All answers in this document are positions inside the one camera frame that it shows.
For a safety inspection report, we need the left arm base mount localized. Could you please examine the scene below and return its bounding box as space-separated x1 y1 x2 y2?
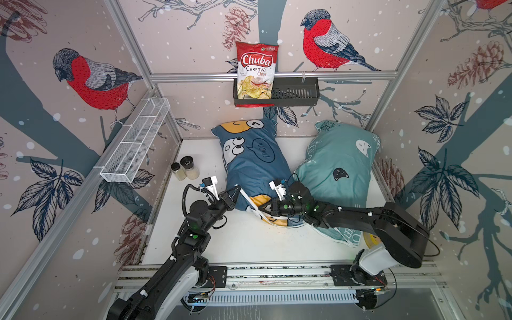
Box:
193 265 227 289

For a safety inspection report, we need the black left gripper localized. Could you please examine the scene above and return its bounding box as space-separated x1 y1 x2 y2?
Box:
201 185 240 234

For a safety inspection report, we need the small black-lid spice jar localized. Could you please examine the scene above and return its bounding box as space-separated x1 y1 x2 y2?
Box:
171 162 187 181

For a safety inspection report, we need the white wire mesh basket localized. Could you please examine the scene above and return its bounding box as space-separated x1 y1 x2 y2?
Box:
100 97 170 183

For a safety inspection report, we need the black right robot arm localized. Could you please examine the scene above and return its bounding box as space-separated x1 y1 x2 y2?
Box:
257 181 429 283

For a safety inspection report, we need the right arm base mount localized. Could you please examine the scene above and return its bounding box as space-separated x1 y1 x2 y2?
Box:
329 265 387 287

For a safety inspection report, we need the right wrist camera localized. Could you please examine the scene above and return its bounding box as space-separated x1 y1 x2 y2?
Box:
269 179 287 201

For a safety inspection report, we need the blue cartoon pillow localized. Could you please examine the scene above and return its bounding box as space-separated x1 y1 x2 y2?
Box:
211 119 304 228

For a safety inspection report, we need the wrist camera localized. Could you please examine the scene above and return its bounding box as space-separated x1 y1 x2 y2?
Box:
269 179 287 201
201 176 219 200

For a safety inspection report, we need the black wire shelf basket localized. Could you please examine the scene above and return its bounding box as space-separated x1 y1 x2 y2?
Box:
233 77 320 107

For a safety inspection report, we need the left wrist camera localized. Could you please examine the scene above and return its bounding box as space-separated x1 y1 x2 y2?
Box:
201 176 219 200

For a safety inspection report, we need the aluminium frame crossbar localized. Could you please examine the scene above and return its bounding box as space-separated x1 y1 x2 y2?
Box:
150 70 399 84

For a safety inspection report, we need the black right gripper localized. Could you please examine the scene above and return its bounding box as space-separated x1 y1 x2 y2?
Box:
257 200 306 219

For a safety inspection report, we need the large black-lid spice jar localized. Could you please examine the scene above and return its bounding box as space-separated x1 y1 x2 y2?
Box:
180 156 199 180

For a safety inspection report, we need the red Chuba chips bag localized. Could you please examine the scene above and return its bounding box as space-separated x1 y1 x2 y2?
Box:
236 42 279 99

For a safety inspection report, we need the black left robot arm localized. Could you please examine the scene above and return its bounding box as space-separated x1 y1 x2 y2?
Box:
106 184 242 319

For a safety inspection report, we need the yellow bowl with buns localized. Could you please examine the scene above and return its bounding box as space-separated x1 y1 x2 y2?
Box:
363 232 382 249

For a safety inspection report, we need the teal cat pillow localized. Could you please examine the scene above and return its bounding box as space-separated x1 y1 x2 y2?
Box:
295 119 381 247

